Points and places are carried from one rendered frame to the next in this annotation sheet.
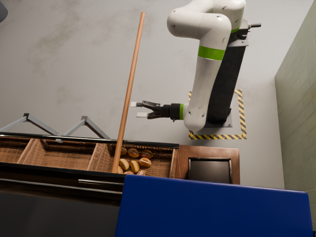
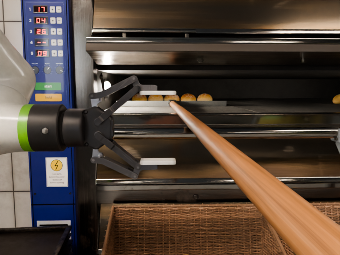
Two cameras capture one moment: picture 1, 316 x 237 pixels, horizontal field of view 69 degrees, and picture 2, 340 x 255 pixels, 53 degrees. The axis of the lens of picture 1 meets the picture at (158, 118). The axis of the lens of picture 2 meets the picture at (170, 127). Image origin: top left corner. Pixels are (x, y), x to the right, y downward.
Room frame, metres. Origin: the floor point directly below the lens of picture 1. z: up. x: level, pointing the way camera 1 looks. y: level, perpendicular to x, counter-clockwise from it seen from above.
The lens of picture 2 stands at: (1.25, -0.21, 1.28)
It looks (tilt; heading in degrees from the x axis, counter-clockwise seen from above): 7 degrees down; 151
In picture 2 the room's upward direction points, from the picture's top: straight up
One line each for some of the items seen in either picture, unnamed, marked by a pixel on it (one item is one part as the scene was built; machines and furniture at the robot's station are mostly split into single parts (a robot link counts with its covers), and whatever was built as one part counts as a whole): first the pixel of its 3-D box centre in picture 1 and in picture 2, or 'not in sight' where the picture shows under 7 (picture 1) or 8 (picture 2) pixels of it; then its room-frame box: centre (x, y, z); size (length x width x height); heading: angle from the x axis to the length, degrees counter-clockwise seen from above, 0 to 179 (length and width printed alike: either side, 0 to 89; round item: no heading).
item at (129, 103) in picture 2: not in sight; (169, 101); (-0.38, 0.68, 1.20); 0.55 x 0.36 x 0.03; 64
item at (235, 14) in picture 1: (229, 12); not in sight; (0.95, -0.60, 1.36); 0.16 x 0.13 x 0.19; 49
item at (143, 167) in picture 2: not in sight; (144, 170); (0.65, 0.06, 1.11); 0.05 x 0.01 x 0.03; 64
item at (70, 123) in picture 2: (161, 110); (89, 127); (0.60, -0.04, 1.20); 0.09 x 0.07 x 0.08; 64
